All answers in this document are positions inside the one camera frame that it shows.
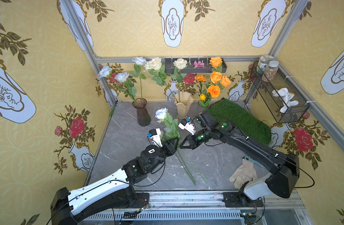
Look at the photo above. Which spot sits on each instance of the orange marigold flower stem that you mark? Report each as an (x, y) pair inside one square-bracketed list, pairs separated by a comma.
[(200, 80)]

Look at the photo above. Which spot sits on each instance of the grey wall planter shelf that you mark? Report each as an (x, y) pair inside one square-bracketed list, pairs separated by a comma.
[(191, 68)]

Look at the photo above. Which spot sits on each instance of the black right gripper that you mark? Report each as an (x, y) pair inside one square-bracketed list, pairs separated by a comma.
[(197, 136)]

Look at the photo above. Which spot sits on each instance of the green artificial grass mat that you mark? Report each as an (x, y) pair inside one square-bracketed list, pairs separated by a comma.
[(225, 109)]

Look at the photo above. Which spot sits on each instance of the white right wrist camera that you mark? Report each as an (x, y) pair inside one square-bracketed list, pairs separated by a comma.
[(188, 125)]

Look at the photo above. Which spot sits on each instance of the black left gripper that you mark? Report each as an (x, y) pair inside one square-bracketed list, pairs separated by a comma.
[(166, 147)]

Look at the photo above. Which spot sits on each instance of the pink flower in planter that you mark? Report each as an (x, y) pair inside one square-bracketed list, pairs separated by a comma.
[(199, 64)]

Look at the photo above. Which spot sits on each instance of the glass jar with floral lid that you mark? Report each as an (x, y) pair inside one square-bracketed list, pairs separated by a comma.
[(263, 63)]

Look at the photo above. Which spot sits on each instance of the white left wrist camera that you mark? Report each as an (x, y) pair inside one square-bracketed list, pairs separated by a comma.
[(154, 137)]

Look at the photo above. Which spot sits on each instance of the clear glass vase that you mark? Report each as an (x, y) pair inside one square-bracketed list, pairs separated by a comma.
[(201, 107)]

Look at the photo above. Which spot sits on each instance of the white cloth figure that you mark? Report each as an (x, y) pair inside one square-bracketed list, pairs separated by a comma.
[(286, 97)]

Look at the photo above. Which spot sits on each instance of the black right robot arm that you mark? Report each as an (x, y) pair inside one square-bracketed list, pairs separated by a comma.
[(283, 168)]

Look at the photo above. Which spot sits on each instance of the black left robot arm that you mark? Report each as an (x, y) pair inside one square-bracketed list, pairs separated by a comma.
[(70, 207)]

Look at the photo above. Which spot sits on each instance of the black wire wall basket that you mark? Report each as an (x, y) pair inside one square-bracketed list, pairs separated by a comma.
[(274, 104)]

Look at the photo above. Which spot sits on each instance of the beige work glove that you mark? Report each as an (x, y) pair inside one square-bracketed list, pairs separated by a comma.
[(244, 173)]

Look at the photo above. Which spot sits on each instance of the jar with white lid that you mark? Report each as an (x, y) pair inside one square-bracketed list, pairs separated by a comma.
[(270, 71)]

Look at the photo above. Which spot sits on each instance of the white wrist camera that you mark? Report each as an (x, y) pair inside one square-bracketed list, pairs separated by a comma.
[(188, 125), (154, 137)]

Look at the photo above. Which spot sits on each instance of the small orange marigold stem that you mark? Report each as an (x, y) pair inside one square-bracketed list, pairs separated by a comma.
[(213, 91)]

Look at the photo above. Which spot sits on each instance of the teal brush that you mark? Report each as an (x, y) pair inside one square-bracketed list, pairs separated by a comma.
[(251, 160)]

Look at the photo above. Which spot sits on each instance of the cream ruffled vase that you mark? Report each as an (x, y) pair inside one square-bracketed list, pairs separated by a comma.
[(183, 101)]

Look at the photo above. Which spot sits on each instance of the dark purple glass vase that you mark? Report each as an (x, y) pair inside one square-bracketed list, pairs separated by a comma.
[(143, 117)]

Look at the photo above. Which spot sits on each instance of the orange rose stem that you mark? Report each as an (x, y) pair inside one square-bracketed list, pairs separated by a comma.
[(215, 76), (224, 82), (216, 63)]

